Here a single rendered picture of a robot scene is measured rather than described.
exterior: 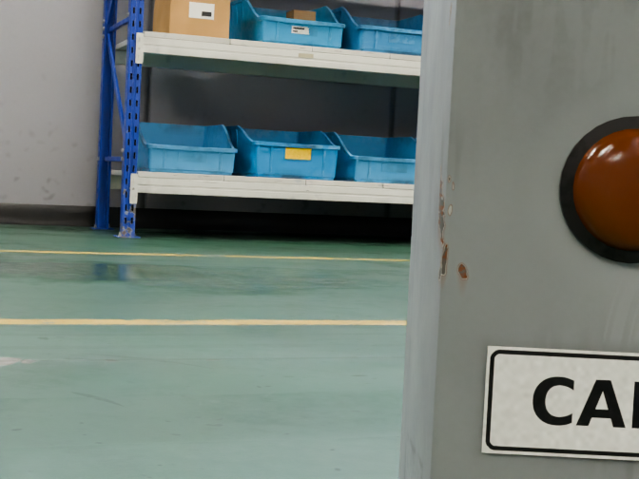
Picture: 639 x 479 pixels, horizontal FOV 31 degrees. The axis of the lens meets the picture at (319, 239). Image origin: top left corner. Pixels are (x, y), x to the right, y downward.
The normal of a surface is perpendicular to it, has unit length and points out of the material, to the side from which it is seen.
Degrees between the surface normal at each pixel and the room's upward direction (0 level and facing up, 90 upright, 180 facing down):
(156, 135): 86
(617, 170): 88
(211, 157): 95
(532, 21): 90
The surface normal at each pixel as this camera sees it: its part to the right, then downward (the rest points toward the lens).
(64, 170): 0.35, 0.07
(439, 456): -0.39, 0.03
